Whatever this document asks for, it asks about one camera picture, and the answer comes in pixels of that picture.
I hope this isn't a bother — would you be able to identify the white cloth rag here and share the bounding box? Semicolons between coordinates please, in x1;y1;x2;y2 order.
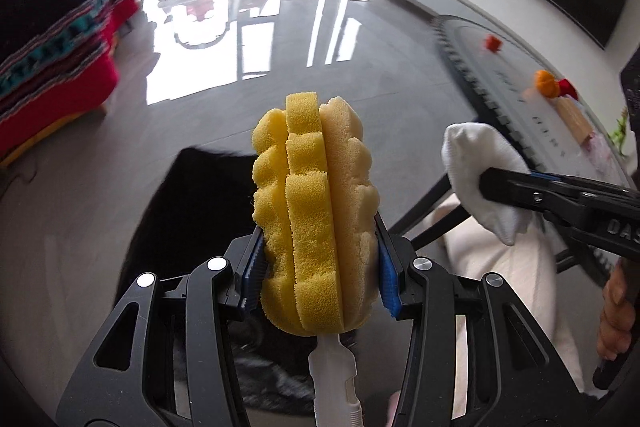
442;122;532;246

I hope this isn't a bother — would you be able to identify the orange fruit peel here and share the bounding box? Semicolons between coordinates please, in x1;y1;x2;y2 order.
534;70;560;99

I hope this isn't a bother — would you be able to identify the red bottle cap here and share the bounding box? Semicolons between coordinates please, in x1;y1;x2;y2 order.
484;34;502;54

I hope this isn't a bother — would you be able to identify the yellow sponge brush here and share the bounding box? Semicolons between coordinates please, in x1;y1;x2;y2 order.
252;91;380;426

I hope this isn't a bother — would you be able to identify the black trash bin bag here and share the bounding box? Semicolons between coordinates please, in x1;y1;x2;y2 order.
116;148;317;416

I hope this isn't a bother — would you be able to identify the right hand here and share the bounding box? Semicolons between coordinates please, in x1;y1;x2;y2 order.
597;262;636;361

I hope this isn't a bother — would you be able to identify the pink white plastic bag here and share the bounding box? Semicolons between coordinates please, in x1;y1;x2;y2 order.
582;132;616;178

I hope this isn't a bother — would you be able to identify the wooden block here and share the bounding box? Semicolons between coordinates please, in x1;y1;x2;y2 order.
554;97;593;146

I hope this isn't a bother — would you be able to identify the green dinosaur toy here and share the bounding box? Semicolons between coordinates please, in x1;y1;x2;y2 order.
608;106;629;158

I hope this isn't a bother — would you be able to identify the red pouch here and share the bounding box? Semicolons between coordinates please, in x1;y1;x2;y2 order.
556;78;579;101

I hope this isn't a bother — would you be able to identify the patterned red blanket sofa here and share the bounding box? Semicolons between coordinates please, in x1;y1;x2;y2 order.
1;0;138;155

